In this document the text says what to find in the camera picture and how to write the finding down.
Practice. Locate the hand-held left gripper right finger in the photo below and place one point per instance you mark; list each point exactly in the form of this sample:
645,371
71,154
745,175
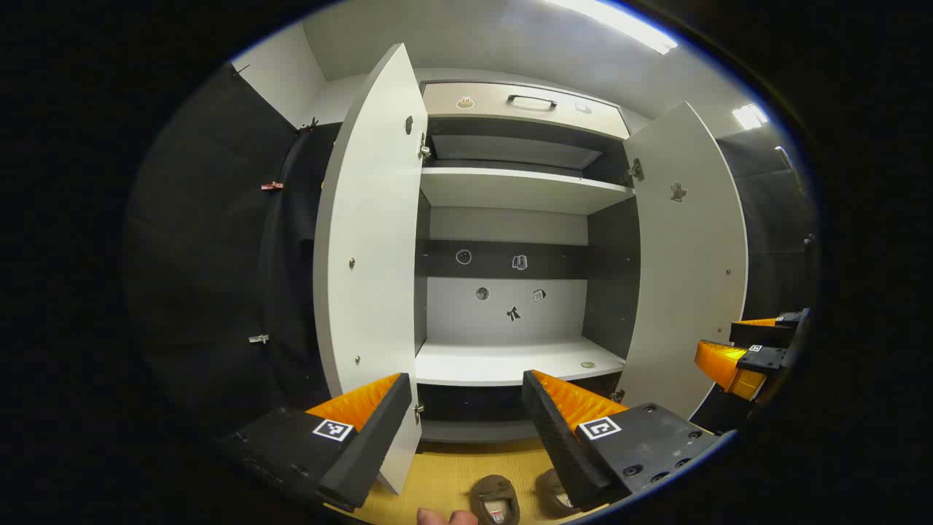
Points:
561,445

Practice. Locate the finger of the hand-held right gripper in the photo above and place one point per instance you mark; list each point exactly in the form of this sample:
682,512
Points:
762,359
762,334

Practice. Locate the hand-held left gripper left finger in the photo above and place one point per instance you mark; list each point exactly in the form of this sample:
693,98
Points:
364,452

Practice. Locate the brown fuzzy shoe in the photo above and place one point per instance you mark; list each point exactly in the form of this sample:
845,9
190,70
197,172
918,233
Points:
555,492
494,497

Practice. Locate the white cabinet door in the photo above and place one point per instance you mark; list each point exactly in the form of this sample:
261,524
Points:
685,292
372,255

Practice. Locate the white shoe cabinet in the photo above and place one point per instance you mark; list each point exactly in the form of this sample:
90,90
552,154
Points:
510,361

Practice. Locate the beige cabinet drawer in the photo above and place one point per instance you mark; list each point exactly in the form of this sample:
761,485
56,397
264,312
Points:
496,109

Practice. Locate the black backdrop cloth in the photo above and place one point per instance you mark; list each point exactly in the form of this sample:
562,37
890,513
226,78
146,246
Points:
211,255
773,233

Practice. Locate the small ceiling light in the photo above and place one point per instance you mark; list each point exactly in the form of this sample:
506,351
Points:
749,115

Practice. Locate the red cloth clip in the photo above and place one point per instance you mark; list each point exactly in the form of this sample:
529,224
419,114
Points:
271,186

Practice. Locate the long ceiling light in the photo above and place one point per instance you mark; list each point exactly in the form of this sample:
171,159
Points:
619,22

